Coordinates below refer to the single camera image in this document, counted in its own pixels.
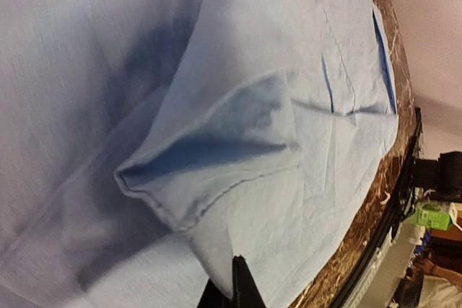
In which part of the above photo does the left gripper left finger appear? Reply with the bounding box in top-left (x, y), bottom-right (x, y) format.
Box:
top-left (197, 280), bottom-right (232, 308)

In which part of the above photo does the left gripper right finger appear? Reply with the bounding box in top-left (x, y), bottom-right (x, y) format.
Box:
top-left (230, 255), bottom-right (266, 308)

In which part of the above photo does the light blue shirt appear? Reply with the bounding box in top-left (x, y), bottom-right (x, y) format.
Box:
top-left (1, 0), bottom-right (398, 307)

